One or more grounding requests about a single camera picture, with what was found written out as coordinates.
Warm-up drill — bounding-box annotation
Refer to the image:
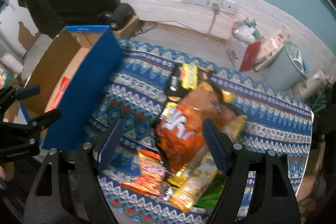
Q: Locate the red snack packet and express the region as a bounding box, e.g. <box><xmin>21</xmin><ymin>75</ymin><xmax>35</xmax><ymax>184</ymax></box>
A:
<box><xmin>45</xmin><ymin>76</ymin><xmax>70</xmax><ymax>112</ymax></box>

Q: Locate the green pea snack bag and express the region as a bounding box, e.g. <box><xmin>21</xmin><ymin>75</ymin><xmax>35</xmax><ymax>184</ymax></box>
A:
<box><xmin>195</xmin><ymin>171</ymin><xmax>227</xmax><ymax>210</ymax></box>

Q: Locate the orange fries snack bag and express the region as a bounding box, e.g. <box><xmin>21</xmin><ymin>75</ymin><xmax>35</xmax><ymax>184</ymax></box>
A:
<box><xmin>121</xmin><ymin>149</ymin><xmax>166</xmax><ymax>197</ymax></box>

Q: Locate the yellow popcorn snack bag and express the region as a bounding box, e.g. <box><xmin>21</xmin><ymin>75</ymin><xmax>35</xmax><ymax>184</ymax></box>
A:
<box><xmin>167</xmin><ymin>114</ymin><xmax>247</xmax><ymax>214</ymax></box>

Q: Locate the large orange chips bag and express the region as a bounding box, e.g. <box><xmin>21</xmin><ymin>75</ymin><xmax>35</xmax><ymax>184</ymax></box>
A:
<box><xmin>155</xmin><ymin>81</ymin><xmax>247</xmax><ymax>175</ymax></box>

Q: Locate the black yellow snack bag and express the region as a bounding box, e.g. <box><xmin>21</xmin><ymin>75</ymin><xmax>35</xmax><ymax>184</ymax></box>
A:
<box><xmin>164</xmin><ymin>63</ymin><xmax>211</xmax><ymax>102</ymax></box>

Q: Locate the person's left hand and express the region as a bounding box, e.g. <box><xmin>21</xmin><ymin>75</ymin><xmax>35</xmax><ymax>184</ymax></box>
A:
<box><xmin>0</xmin><ymin>166</ymin><xmax>6</xmax><ymax>180</ymax></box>

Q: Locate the blue cardboard box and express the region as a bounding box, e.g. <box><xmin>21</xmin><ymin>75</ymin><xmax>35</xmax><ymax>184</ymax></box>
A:
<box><xmin>21</xmin><ymin>26</ymin><xmax>123</xmax><ymax>151</ymax></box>

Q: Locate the blue patterned tablecloth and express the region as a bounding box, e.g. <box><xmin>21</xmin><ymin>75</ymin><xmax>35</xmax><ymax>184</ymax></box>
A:
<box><xmin>88</xmin><ymin>39</ymin><xmax>313</xmax><ymax>223</ymax></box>

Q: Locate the white electric kettle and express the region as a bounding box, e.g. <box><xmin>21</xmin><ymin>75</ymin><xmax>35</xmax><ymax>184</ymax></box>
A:
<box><xmin>298</xmin><ymin>70</ymin><xmax>329</xmax><ymax>100</ymax></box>

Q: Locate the black spotlight lamp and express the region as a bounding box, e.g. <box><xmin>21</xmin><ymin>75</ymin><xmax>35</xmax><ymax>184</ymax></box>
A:
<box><xmin>97</xmin><ymin>3</ymin><xmax>135</xmax><ymax>31</ymax></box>

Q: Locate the small cardboard box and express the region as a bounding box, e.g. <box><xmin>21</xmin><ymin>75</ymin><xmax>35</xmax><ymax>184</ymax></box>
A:
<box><xmin>113</xmin><ymin>15</ymin><xmax>141</xmax><ymax>39</ymax></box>

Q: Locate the light blue waste bin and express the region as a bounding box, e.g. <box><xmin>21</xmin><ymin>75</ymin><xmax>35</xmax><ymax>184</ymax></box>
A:
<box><xmin>266</xmin><ymin>41</ymin><xmax>310</xmax><ymax>91</ymax></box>

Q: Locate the white cardboard packaging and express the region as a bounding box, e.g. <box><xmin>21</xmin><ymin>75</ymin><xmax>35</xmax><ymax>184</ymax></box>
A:
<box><xmin>253</xmin><ymin>26</ymin><xmax>290</xmax><ymax>72</ymax></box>

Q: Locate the red white shopping bag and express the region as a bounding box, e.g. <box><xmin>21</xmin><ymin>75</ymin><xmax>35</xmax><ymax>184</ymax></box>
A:
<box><xmin>226</xmin><ymin>18</ymin><xmax>263</xmax><ymax>72</ymax></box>

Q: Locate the grey plug and cable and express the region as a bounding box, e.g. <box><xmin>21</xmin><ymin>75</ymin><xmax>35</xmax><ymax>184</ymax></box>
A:
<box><xmin>131</xmin><ymin>3</ymin><xmax>228</xmax><ymax>44</ymax></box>

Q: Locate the white wall socket strip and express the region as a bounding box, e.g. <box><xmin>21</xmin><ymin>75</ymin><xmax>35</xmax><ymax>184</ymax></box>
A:
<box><xmin>181</xmin><ymin>0</ymin><xmax>238</xmax><ymax>14</ymax></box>

